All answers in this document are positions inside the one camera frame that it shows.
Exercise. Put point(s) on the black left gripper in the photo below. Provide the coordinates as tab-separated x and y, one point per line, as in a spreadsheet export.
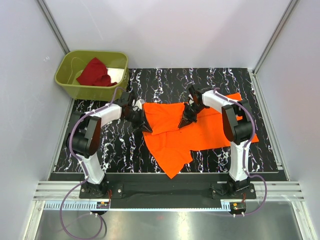
142	124

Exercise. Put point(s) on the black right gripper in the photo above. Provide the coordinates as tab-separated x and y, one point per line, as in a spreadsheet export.
186	118

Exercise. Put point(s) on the orange t shirt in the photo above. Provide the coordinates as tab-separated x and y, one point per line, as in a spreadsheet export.
171	146

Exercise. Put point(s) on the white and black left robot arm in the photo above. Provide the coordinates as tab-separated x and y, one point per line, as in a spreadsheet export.
83	135

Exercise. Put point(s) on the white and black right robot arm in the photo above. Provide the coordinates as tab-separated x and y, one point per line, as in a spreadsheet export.
237	122

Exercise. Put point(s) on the black marbled table mat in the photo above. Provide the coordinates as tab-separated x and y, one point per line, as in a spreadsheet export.
123	150

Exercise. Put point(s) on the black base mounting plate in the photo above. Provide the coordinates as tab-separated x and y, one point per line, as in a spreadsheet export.
151	191

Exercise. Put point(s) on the white cloth in bin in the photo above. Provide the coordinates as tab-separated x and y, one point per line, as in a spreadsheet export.
116	74

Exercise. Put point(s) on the dark red t shirt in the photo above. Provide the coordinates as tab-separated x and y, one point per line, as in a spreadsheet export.
95	74

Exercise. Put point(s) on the green plastic bin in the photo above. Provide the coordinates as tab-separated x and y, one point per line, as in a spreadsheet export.
74	63

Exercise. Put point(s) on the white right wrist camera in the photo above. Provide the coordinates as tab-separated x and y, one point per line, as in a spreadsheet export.
191	98

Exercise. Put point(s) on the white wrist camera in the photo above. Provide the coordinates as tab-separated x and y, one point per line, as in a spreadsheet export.
138	104
191	98

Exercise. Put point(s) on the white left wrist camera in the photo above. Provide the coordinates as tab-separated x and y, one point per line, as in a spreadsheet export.
138	104

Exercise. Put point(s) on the aluminium frame rail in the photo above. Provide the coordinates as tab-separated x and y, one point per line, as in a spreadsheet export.
53	25

